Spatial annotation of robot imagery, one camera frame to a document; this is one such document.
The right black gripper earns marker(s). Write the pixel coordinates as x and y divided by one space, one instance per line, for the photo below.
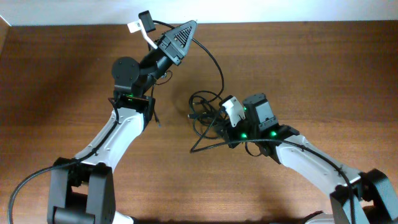
228 130

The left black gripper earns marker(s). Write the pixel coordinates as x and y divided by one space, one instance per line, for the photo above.
170 48

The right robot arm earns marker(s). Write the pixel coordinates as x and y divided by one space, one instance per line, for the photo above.
355 196

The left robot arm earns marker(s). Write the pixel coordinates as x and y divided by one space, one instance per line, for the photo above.
82 188

